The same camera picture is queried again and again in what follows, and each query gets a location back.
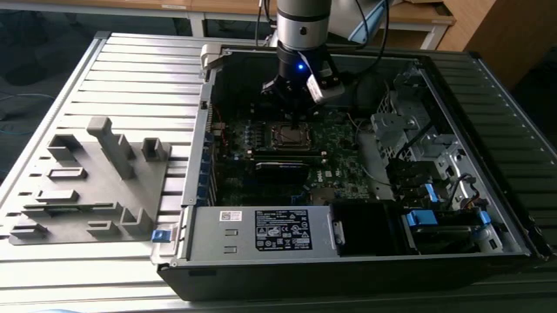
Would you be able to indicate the green motherboard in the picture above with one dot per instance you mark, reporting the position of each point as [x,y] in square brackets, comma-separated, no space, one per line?
[347,169]

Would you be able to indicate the green RAM stick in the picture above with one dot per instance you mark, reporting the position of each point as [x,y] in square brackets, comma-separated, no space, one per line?
[287,153]

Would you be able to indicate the blue disk carrier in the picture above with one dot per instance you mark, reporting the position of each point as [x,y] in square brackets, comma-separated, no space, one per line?
[419,217]

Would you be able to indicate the grey case corner bracket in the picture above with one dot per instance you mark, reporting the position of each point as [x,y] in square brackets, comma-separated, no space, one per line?
[211,53]

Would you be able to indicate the black plastic shroud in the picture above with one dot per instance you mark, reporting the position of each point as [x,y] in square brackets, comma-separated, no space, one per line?
[364,228]

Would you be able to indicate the blue disk bay latch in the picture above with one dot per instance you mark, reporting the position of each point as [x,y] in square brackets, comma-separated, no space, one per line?
[428,192]

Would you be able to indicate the black graphics card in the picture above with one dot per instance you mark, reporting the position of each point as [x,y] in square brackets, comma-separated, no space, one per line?
[280,176]

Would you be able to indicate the grey power supply unit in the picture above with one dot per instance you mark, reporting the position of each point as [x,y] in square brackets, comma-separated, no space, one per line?
[208,234]

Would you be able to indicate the wooden cabinet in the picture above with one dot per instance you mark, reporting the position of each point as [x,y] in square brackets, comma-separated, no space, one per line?
[513,32]

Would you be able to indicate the CPU socket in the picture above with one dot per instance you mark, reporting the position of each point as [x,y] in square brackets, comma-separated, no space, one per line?
[272,148]

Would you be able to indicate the silver CPU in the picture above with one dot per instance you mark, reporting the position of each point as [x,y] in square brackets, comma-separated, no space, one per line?
[289,134]

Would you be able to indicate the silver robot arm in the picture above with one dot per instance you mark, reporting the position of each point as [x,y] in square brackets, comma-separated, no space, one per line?
[301,29]

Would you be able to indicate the grey parts rack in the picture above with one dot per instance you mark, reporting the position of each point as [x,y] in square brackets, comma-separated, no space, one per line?
[108,195]

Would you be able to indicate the silver metal drive cage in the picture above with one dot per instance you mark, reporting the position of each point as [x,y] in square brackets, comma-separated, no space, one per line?
[391,124]

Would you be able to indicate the wooden desk white frame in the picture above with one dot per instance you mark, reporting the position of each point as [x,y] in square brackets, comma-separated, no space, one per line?
[86,4]
[412,18]

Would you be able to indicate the blue case latch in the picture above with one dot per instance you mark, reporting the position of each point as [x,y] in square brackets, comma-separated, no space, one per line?
[159,236]

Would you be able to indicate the brown chipset heatsink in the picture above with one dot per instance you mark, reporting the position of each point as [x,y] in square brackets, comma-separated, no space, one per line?
[322,195]

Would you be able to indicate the black open PC case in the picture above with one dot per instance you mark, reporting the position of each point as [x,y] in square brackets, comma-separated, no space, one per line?
[347,283]

